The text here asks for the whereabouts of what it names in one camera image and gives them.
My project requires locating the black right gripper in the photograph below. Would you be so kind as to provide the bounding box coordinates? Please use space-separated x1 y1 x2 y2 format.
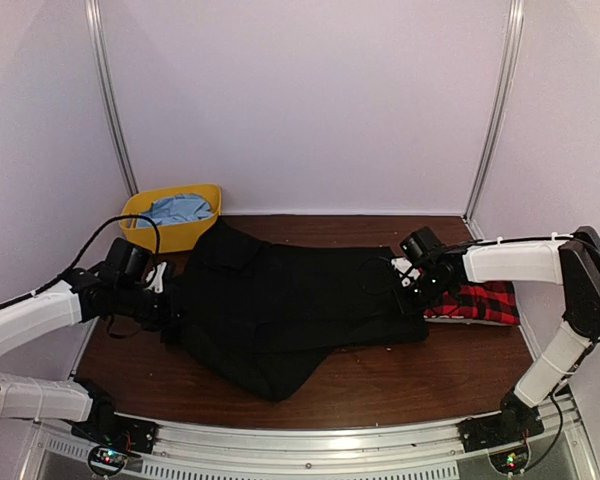
391 270 452 318

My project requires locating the black long sleeve shirt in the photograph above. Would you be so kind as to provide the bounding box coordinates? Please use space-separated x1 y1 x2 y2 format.
161 220 428 401

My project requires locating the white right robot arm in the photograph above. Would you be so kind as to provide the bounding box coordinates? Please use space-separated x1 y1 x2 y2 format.
389 226 600 442

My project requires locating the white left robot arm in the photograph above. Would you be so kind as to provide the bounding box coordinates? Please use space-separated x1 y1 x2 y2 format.
0 262 177 444

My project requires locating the red black plaid shirt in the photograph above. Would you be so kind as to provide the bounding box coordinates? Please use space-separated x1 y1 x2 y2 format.
424 281 520 326

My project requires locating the yellow plastic basket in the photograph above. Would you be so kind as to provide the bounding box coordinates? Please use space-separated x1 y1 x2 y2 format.
120 184 222 253

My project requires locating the light blue shirt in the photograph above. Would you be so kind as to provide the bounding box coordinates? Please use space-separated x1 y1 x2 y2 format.
136 194 213 228

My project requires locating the left circuit board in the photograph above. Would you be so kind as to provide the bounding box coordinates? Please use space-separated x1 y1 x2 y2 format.
87 446 129 477

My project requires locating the circuit board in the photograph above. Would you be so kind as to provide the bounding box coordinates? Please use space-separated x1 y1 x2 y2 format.
87 446 129 477
489 448 530 475

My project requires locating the right circuit board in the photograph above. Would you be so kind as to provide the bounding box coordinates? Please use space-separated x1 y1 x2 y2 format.
489 448 530 475

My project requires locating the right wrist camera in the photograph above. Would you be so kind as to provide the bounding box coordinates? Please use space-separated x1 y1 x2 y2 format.
391 226 445 281

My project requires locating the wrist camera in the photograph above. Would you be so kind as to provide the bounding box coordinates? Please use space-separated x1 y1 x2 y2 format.
391 226 445 281
99 238 175 294

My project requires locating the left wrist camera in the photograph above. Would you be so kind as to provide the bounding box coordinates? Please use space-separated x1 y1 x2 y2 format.
99 238 175 294

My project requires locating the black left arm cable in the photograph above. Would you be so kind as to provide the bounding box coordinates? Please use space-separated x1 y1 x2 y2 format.
29 214 161 296

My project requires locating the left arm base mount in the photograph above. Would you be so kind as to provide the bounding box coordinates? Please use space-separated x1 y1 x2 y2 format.
65 379 158 455

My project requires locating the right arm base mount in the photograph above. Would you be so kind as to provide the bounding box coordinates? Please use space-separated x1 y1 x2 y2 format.
457 392 544 453

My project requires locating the aluminium right corner post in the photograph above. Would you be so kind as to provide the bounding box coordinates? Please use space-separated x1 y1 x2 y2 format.
463 0 525 228

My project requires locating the aluminium corner post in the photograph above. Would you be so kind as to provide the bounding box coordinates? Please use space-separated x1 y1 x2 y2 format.
463 0 525 228
84 0 139 197

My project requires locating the aluminium left corner post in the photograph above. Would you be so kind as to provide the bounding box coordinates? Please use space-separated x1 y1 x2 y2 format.
84 0 139 197

